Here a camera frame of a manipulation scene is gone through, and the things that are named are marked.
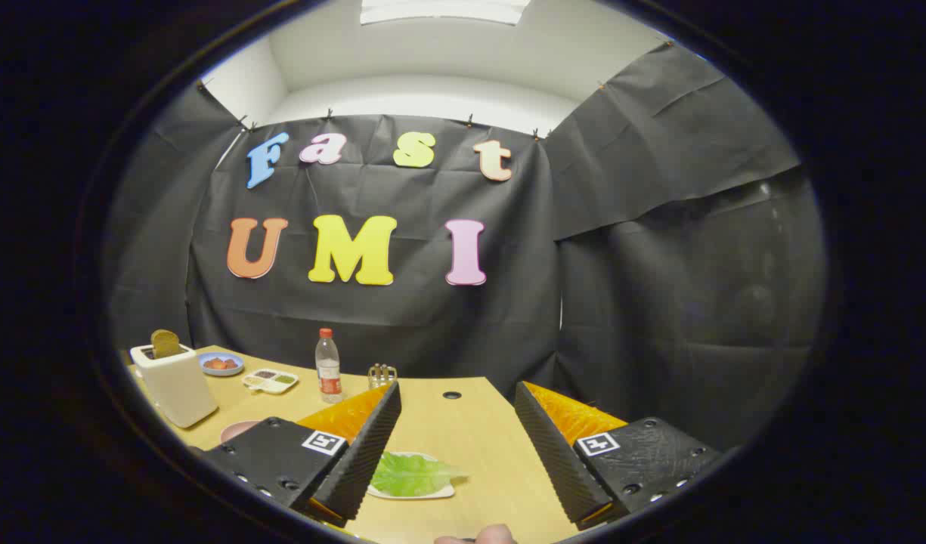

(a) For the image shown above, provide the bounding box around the green lettuce leaf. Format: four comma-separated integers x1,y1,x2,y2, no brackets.
370,452,467,498

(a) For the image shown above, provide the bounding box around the pink round plate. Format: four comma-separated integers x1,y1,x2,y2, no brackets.
219,420,261,445

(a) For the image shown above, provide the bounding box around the clear bottle with red label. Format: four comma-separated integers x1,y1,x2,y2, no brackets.
315,328,343,403

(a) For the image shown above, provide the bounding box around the cream toaster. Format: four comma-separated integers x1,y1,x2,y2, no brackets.
130,344,219,429

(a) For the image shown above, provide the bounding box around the white square plate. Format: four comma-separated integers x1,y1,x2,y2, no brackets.
367,451,457,500

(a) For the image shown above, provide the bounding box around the black backdrop cloth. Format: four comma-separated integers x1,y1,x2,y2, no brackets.
104,42,826,454

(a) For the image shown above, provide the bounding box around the small blue plate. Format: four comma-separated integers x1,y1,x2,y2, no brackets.
198,352,245,377

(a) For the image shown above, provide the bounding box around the white divided condiment dish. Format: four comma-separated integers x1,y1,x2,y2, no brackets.
242,369,299,395

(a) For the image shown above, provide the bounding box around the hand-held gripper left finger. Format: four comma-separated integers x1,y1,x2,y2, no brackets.
203,382,403,528

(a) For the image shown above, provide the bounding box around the ceiling light panel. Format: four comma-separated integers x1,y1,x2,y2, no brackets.
359,0,531,26

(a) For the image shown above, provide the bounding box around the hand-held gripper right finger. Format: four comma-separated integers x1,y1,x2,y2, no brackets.
514,381,726,530

